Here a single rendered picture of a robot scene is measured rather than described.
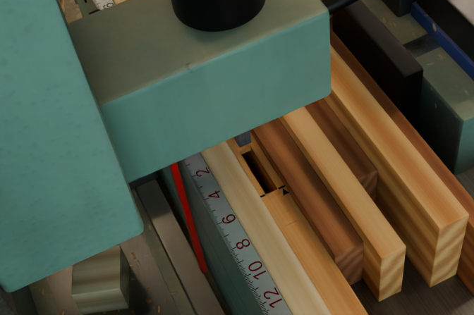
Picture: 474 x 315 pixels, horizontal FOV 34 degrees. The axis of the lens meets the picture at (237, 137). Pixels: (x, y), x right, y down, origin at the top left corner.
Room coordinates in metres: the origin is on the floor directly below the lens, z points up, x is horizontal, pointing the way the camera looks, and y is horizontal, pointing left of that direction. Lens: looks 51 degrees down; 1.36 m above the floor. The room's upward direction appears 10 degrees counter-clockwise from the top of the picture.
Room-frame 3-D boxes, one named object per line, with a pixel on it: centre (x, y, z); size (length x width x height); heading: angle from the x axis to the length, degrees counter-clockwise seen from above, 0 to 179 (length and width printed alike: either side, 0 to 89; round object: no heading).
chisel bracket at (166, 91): (0.32, 0.02, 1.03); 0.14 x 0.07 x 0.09; 107
